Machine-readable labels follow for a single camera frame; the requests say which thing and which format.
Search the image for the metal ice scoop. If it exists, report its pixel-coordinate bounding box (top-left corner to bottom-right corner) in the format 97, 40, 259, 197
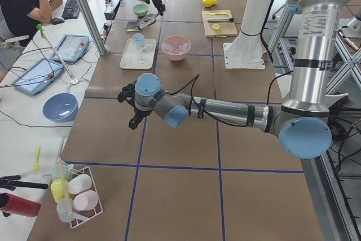
138, 13, 160, 30

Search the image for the pink bowl of ice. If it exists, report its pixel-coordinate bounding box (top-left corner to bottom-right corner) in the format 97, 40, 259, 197
161, 36, 192, 61

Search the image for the blue plastic cup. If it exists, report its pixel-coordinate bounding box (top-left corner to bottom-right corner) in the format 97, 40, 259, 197
133, 33, 146, 51

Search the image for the green ceramic bowl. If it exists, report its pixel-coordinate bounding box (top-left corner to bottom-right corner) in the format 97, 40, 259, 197
132, 3, 148, 17

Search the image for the clear wine glass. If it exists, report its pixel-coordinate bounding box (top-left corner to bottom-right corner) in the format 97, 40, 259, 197
138, 42, 147, 64

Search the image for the whole yellow lemon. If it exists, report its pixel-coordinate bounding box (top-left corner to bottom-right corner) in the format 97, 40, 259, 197
202, 0, 213, 8

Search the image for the yellow plastic knife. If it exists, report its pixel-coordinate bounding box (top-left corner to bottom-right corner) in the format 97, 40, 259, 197
206, 12, 228, 16

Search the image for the cream bear tray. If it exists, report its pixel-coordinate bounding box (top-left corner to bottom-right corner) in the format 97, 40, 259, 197
119, 38, 157, 70

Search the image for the lemon half slice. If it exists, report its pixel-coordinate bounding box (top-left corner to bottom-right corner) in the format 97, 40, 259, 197
212, 24, 221, 31

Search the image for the wooden cutting board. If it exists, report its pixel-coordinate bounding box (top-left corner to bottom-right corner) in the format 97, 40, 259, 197
201, 10, 238, 37

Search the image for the steel rolling rod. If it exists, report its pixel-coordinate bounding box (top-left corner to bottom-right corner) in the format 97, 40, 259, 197
207, 17, 234, 23

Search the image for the blue bowl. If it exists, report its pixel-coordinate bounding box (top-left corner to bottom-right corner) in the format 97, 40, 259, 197
42, 93, 78, 123

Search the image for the black keyboard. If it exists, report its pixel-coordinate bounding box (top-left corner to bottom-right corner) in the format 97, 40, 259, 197
62, 0, 80, 20

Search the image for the teach pendant tablet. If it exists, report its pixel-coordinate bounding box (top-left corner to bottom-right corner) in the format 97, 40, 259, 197
12, 58, 64, 96
56, 34, 90, 64

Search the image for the person in black shirt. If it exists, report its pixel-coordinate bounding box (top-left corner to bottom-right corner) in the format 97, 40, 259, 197
1, 0, 63, 47

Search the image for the red bottle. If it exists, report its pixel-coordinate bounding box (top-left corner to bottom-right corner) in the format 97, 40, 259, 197
1, 192, 41, 217

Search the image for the white wire cup rack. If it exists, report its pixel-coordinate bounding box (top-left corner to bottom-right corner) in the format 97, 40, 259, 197
50, 158, 103, 229

